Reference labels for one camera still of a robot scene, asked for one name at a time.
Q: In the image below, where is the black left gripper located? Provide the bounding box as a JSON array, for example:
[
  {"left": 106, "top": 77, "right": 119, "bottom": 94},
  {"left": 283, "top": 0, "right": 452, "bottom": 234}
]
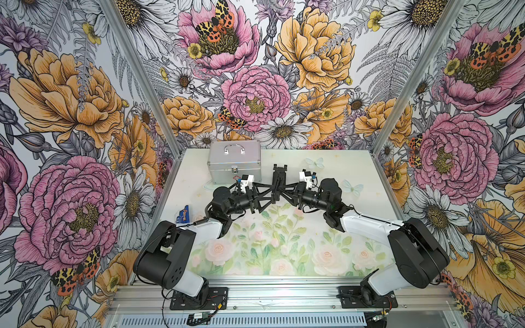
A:
[{"left": 226, "top": 181, "right": 276, "bottom": 215}]

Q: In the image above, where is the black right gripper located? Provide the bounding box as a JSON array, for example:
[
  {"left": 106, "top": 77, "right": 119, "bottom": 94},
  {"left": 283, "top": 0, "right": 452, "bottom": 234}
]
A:
[{"left": 278, "top": 181, "right": 329, "bottom": 211}]

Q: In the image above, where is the black phone stand front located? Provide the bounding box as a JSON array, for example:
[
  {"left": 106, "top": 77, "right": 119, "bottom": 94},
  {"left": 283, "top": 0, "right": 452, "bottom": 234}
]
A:
[{"left": 262, "top": 164, "right": 298, "bottom": 209}]

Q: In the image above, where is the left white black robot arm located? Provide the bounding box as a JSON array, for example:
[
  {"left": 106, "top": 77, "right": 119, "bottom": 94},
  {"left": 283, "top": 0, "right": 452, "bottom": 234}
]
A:
[{"left": 133, "top": 177, "right": 271, "bottom": 299}]

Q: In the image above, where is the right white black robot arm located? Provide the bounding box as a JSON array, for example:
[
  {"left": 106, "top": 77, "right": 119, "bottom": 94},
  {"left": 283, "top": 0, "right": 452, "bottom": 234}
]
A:
[{"left": 280, "top": 178, "right": 451, "bottom": 305}]

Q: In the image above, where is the silver aluminium first aid case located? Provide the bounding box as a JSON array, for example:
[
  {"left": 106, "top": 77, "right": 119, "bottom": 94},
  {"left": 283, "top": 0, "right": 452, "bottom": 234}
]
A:
[{"left": 207, "top": 140, "right": 262, "bottom": 185}]

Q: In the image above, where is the blue small packet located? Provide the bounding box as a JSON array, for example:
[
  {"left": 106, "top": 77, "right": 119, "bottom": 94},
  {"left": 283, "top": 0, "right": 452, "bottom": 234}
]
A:
[{"left": 176, "top": 205, "right": 191, "bottom": 225}]

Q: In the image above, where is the small green circuit board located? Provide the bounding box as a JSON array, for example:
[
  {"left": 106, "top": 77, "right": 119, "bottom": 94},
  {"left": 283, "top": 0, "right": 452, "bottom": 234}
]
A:
[{"left": 186, "top": 312, "right": 211, "bottom": 327}]

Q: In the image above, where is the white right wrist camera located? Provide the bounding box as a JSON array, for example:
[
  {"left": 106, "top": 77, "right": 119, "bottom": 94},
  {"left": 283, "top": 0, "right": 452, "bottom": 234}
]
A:
[{"left": 299, "top": 169, "right": 317, "bottom": 185}]

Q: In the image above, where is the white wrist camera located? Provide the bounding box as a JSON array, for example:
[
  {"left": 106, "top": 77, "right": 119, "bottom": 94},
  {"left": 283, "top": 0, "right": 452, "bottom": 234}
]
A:
[
  {"left": 238, "top": 175, "right": 254, "bottom": 190},
  {"left": 299, "top": 169, "right": 317, "bottom": 185}
]

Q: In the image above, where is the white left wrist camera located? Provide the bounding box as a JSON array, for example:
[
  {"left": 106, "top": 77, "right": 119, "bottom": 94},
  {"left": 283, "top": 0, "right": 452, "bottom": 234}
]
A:
[{"left": 238, "top": 175, "right": 254, "bottom": 190}]

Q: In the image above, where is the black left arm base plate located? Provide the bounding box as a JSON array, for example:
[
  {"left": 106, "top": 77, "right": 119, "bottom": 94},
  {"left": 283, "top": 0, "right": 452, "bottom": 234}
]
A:
[{"left": 170, "top": 287, "right": 229, "bottom": 311}]

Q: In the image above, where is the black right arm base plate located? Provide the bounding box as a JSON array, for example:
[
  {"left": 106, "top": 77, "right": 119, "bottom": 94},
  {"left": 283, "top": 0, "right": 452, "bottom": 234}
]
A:
[{"left": 336, "top": 286, "right": 399, "bottom": 310}]

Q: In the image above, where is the aluminium front rail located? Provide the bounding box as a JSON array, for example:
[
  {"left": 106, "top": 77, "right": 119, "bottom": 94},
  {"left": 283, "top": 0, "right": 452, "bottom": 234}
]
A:
[{"left": 109, "top": 276, "right": 455, "bottom": 314}]

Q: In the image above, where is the aluminium left corner post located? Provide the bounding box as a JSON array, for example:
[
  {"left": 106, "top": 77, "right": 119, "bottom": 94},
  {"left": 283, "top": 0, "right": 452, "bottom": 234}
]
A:
[{"left": 98, "top": 0, "right": 183, "bottom": 159}]

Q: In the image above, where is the aluminium corner post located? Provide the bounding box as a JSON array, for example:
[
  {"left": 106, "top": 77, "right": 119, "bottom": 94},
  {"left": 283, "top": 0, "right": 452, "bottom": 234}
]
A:
[
  {"left": 371, "top": 0, "right": 466, "bottom": 157},
  {"left": 98, "top": 0, "right": 183, "bottom": 159}
]

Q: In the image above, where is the aluminium right corner post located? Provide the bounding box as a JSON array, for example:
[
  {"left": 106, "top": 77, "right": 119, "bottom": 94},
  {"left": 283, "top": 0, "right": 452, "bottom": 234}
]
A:
[{"left": 371, "top": 0, "right": 466, "bottom": 157}]

